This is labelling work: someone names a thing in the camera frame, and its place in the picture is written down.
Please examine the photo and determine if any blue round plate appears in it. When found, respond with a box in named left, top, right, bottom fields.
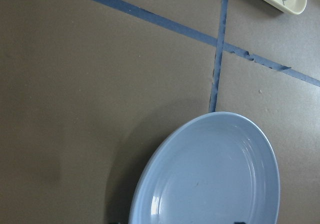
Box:
left=128, top=111, right=280, bottom=224

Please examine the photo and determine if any blue tape strip by tray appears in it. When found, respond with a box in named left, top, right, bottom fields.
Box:
left=208, top=0, right=229, bottom=113

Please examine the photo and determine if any torn blue tape strip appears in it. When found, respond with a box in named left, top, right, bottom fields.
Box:
left=91, top=0, right=320, bottom=87

